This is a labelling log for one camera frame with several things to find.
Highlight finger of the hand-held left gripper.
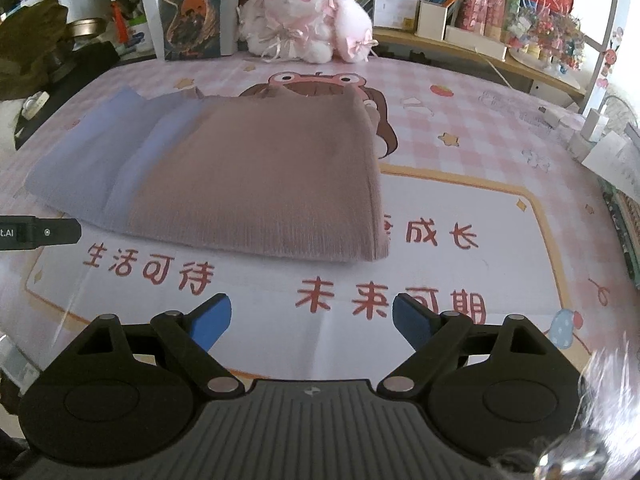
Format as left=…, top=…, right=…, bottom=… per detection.
left=33, top=216, right=82, bottom=248

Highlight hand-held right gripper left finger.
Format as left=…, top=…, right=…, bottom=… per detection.
left=70, top=294, right=247, bottom=401

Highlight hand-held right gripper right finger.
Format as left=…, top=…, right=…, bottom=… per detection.
left=376, top=294, right=557, bottom=400

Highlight pink and lavender knit sweater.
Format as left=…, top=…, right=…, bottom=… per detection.
left=25, top=85, right=389, bottom=265

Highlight pink checked cartoon printed mat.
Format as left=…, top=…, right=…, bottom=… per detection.
left=0, top=52, right=640, bottom=382

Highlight dark olive cloth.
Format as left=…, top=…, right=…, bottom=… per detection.
left=0, top=0, right=122, bottom=102

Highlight metal bowl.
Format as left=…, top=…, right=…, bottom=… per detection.
left=65, top=17, right=109, bottom=39

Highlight clear fuzzy charm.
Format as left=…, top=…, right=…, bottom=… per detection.
left=490, top=345, right=640, bottom=480

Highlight red tassel ornament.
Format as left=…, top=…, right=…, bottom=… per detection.
left=110, top=0, right=132, bottom=47

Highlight stack of notebooks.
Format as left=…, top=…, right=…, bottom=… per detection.
left=599, top=122, right=640, bottom=288

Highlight white paper sheet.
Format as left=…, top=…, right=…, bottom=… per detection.
left=581, top=130, right=640, bottom=197

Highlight dark book with orange print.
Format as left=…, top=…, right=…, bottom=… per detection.
left=159, top=0, right=224, bottom=61

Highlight white charger plug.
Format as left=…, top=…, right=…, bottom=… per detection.
left=566, top=107, right=609, bottom=162

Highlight wooden shelf board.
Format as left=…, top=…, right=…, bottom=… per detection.
left=372, top=27, right=589, bottom=107

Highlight long white box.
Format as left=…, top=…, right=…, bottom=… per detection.
left=444, top=25, right=509, bottom=61

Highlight small white box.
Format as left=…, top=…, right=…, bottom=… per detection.
left=418, top=1, right=449, bottom=41

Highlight pink and white bunny plush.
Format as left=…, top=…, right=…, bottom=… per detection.
left=236, top=0, right=380, bottom=65

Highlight row of small figurines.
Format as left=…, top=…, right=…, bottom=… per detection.
left=506, top=0, right=587, bottom=77

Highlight pink patterned boxes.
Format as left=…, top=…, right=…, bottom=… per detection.
left=461, top=0, right=510, bottom=41

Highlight white shelf frame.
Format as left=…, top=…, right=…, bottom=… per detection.
left=50, top=0, right=242, bottom=60

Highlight white shelf post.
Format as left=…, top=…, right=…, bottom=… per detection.
left=579, top=0, right=627, bottom=117

